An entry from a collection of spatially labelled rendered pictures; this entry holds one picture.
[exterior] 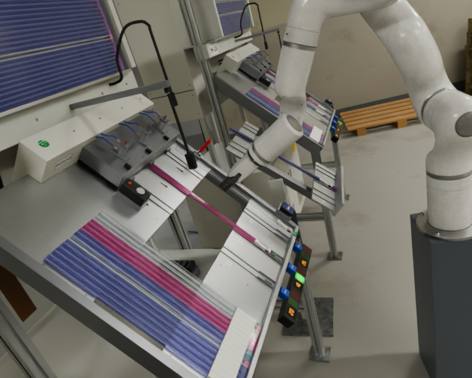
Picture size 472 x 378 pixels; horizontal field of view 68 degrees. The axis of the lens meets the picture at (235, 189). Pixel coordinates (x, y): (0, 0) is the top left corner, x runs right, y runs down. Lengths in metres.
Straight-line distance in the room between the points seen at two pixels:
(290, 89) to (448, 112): 0.39
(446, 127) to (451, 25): 4.12
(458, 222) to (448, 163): 0.20
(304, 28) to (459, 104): 0.43
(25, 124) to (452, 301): 1.36
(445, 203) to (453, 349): 0.57
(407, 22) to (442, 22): 4.05
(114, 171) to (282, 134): 0.47
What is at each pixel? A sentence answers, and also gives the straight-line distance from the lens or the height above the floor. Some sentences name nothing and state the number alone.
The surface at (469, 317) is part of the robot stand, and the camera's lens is 1.46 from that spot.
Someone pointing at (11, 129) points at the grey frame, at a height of 1.35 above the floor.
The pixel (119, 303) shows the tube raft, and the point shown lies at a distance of 0.83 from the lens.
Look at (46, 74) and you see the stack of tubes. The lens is 1.06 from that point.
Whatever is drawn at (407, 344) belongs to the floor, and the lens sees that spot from 1.85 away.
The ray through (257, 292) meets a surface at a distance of 1.04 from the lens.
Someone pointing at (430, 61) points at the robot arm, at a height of 1.22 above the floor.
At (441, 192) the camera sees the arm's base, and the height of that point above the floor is 0.84.
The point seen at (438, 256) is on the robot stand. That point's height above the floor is 0.65.
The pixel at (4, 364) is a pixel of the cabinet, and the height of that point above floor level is 0.62.
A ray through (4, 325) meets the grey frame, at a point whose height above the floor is 0.95.
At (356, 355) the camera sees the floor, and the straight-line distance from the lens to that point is 1.81.
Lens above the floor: 1.42
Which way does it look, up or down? 24 degrees down
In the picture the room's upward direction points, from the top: 16 degrees counter-clockwise
